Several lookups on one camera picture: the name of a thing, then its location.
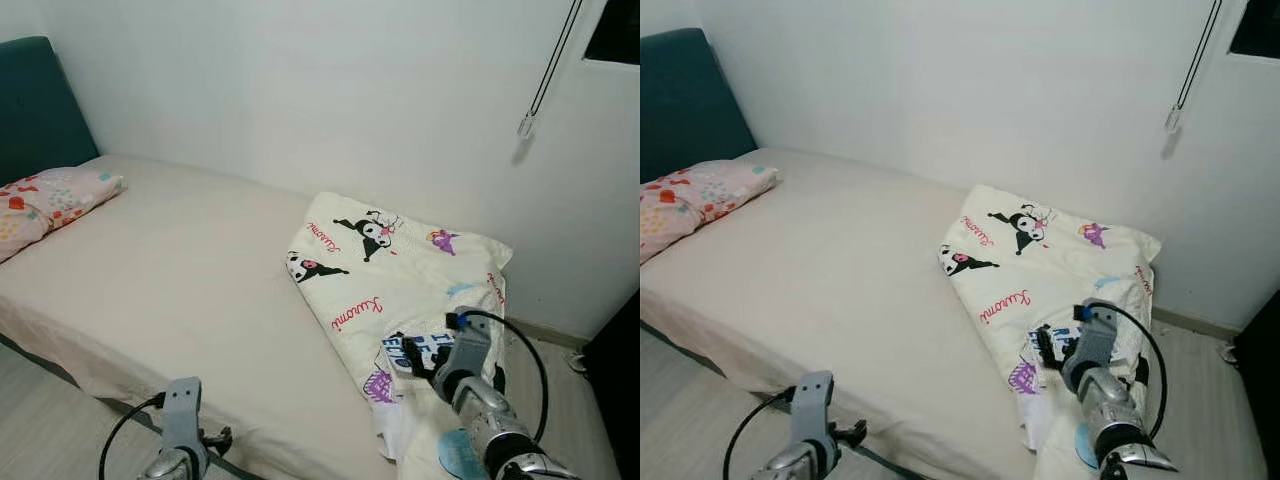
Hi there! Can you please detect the cream cartoon print comforter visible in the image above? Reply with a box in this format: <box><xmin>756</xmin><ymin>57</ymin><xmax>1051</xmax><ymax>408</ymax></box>
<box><xmin>937</xmin><ymin>184</ymin><xmax>1164</xmax><ymax>480</ymax></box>
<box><xmin>284</xmin><ymin>191</ymin><xmax>514</xmax><ymax>480</ymax></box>

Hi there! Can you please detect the pink patterned pillow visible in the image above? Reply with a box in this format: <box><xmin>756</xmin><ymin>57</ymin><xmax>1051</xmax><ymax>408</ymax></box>
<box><xmin>0</xmin><ymin>166</ymin><xmax>127</xmax><ymax>264</ymax></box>
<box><xmin>640</xmin><ymin>159</ymin><xmax>782</xmax><ymax>264</ymax></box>

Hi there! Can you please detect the mattress with cream sheet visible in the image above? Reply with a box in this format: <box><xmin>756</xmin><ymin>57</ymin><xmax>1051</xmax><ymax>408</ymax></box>
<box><xmin>640</xmin><ymin>147</ymin><xmax>1166</xmax><ymax>480</ymax></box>
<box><xmin>0</xmin><ymin>152</ymin><xmax>526</xmax><ymax>480</ymax></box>

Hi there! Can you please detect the black cabinet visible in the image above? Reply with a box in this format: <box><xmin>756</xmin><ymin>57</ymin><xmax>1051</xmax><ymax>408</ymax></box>
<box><xmin>1231</xmin><ymin>288</ymin><xmax>1280</xmax><ymax>480</ymax></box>
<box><xmin>582</xmin><ymin>288</ymin><xmax>641</xmax><ymax>480</ymax></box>

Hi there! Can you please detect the blue upholstered headboard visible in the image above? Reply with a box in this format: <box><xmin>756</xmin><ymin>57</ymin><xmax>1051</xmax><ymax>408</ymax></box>
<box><xmin>0</xmin><ymin>36</ymin><xmax>102</xmax><ymax>189</ymax></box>
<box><xmin>640</xmin><ymin>27</ymin><xmax>759</xmax><ymax>187</ymax></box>

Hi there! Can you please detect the dark window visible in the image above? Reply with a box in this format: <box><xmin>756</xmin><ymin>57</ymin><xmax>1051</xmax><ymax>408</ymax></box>
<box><xmin>583</xmin><ymin>0</ymin><xmax>641</xmax><ymax>67</ymax></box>
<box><xmin>1228</xmin><ymin>0</ymin><xmax>1280</xmax><ymax>60</ymax></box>

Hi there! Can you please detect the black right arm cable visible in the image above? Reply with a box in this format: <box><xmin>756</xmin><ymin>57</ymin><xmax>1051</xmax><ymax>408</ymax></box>
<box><xmin>458</xmin><ymin>308</ymin><xmax>550</xmax><ymax>446</ymax></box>
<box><xmin>1085</xmin><ymin>299</ymin><xmax>1169</xmax><ymax>443</ymax></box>

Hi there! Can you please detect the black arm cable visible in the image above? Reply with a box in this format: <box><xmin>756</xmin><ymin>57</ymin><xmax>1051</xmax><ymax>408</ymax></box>
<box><xmin>721</xmin><ymin>389</ymin><xmax>797</xmax><ymax>480</ymax></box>
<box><xmin>458</xmin><ymin>308</ymin><xmax>550</xmax><ymax>446</ymax></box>
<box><xmin>97</xmin><ymin>394</ymin><xmax>167</xmax><ymax>480</ymax></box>
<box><xmin>1085</xmin><ymin>299</ymin><xmax>1169</xmax><ymax>443</ymax></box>

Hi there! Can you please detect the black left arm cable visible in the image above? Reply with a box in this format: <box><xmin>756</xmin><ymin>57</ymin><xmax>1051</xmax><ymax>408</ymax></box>
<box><xmin>97</xmin><ymin>394</ymin><xmax>167</xmax><ymax>480</ymax></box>
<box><xmin>721</xmin><ymin>389</ymin><xmax>797</xmax><ymax>480</ymax></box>

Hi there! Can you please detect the black blind cord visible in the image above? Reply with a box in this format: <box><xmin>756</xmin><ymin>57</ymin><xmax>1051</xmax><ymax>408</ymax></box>
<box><xmin>1162</xmin><ymin>0</ymin><xmax>1224</xmax><ymax>134</ymax></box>
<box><xmin>516</xmin><ymin>0</ymin><xmax>585</xmax><ymax>140</ymax></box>

